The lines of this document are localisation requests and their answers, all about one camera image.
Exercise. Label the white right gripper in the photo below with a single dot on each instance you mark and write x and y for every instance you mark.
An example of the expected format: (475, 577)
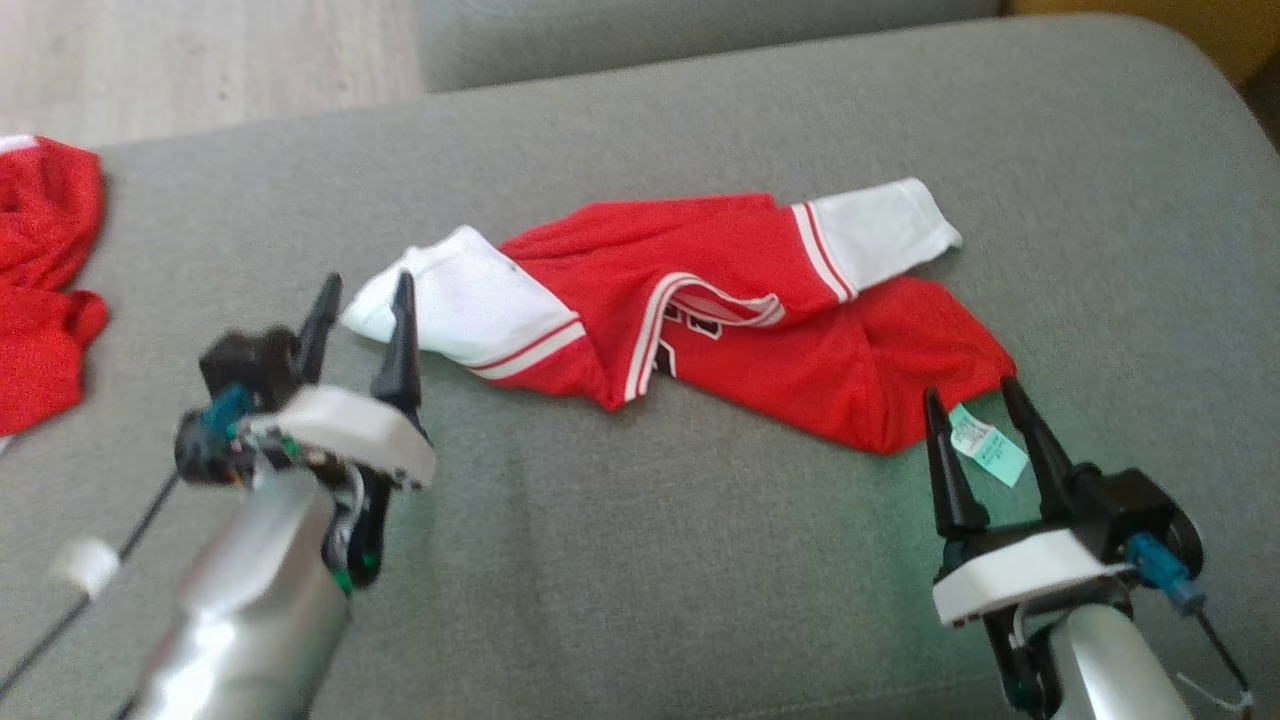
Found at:
(1030, 575)

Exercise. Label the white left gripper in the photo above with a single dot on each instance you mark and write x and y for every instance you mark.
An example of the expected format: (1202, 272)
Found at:
(345, 425)

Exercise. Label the red jersey with white sleeves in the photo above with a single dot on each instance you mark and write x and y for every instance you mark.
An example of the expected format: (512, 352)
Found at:
(750, 250)

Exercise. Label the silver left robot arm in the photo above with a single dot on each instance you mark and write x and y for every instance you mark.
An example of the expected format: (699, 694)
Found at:
(240, 620)

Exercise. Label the plain red garment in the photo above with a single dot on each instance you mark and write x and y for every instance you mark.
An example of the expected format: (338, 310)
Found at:
(40, 250)

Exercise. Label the grey fabric sofa seat cushion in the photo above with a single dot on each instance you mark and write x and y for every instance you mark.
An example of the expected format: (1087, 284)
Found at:
(640, 560)

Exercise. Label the grey stitched sofa cushion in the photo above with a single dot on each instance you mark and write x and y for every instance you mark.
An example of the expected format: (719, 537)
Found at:
(700, 40)

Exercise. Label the yellow furniture panel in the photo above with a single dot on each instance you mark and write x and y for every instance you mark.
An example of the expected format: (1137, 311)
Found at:
(1200, 30)

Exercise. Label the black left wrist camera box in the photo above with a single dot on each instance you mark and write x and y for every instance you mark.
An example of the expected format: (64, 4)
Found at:
(250, 365)

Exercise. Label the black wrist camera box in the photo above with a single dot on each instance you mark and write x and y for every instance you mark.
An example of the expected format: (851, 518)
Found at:
(250, 365)
(1130, 500)

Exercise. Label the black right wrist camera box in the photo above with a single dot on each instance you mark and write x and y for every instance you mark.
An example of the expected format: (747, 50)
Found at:
(1130, 500)

